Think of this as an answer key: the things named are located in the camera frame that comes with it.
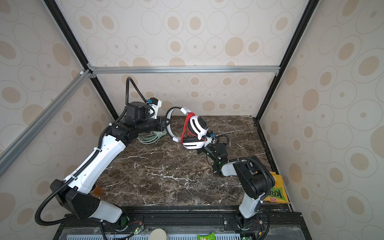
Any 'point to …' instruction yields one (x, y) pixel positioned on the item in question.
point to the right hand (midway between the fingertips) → (193, 136)
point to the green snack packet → (211, 236)
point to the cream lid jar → (158, 234)
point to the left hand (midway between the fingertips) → (173, 118)
